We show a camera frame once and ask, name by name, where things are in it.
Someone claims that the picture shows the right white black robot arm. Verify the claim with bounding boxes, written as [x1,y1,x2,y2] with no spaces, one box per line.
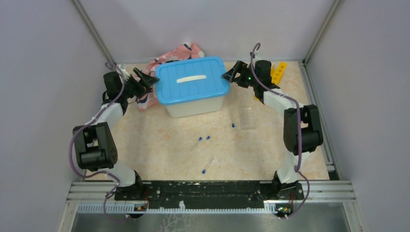
[222,60,323,199]

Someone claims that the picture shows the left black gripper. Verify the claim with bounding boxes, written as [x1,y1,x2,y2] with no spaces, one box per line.
[119,67,159,99]

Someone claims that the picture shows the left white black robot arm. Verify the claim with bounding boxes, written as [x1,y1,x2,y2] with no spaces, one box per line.
[68,66,159,200]

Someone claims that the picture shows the yellow test tube rack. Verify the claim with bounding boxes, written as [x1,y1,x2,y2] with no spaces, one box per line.
[253,60,287,102]

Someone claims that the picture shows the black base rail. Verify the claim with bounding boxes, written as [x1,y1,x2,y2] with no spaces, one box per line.
[114,181,305,209]

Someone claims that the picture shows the blue plastic bin lid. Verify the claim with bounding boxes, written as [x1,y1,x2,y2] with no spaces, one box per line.
[155,57,230,106]

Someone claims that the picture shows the white plastic storage bin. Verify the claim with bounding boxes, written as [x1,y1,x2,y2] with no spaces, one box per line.
[164,96,225,118]

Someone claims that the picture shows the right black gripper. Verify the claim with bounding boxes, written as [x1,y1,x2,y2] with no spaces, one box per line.
[222,60,259,89]

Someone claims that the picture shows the clear plastic tube rack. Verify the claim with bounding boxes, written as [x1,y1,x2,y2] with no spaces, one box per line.
[238,106,258,130]

